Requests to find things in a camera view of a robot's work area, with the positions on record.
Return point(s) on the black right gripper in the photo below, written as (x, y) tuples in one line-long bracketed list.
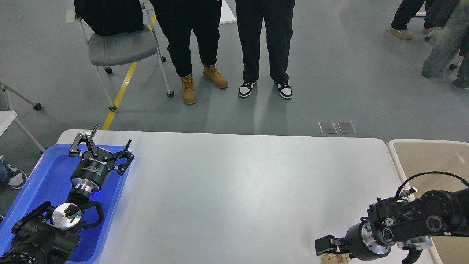
[(359, 242)]

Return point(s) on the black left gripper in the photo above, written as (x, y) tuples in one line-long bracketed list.
[(92, 169)]

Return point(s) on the brown paper ball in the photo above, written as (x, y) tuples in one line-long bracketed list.
[(335, 258)]

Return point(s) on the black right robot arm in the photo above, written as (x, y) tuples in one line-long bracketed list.
[(407, 224)]

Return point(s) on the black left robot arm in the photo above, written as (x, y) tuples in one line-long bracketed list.
[(63, 213)]

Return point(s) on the blue plastic tray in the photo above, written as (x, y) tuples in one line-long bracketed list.
[(49, 181)]

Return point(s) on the person with grey sneaker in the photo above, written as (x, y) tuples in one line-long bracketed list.
[(13, 176)]

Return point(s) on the grey seat rolling chair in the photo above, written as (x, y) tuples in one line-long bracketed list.
[(120, 49)]

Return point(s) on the grey floor plate left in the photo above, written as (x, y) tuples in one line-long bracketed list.
[(327, 127)]

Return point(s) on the grey floor plate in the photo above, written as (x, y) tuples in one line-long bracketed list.
[(346, 127), (327, 127)]

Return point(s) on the grey floor plate right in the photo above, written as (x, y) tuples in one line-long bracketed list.
[(346, 127)]

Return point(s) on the beige plastic bin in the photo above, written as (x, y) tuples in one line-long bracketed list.
[(415, 156)]

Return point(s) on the black jacket on chair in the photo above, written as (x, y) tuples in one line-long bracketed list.
[(110, 17)]

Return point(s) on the white board on floor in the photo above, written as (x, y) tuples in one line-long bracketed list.
[(227, 15)]

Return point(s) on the person in grey-green trousers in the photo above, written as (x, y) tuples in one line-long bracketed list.
[(454, 39)]

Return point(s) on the person in background right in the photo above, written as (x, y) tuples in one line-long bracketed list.
[(406, 11)]

